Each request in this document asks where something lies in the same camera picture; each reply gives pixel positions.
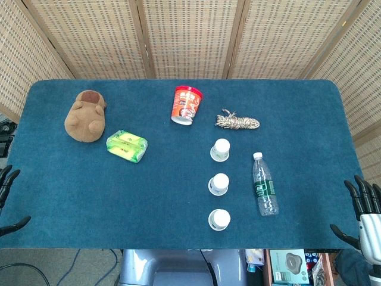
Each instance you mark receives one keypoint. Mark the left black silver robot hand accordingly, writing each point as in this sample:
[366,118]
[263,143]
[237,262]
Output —
[8,178]

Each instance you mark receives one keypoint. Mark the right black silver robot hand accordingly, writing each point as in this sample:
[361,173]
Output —
[369,229]

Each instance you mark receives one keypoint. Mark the white paper cup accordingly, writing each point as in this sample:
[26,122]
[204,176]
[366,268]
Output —
[221,147]
[221,218]
[221,181]

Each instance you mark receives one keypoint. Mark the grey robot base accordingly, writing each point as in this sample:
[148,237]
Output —
[178,268]

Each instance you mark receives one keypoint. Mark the black equipment pile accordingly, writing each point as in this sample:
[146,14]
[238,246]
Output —
[5,140]

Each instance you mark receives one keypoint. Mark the teal product box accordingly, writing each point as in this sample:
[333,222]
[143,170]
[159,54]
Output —
[290,265]

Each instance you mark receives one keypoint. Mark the brown plush toy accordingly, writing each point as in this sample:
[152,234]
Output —
[84,119]

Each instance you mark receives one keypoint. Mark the blue felt table mat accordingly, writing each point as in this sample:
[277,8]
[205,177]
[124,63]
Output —
[119,193]

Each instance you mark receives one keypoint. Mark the clear plastic water bottle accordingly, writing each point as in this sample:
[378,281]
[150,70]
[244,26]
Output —
[264,186]

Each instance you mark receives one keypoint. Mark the woven bamboo screen panel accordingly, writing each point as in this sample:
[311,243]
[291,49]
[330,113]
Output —
[190,38]
[363,74]
[21,59]
[285,38]
[95,38]

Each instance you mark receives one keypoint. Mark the green wet wipes pack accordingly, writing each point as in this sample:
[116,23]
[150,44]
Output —
[126,145]

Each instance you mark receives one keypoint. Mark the red instant noodle cup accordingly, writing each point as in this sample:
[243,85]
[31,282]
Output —
[185,104]

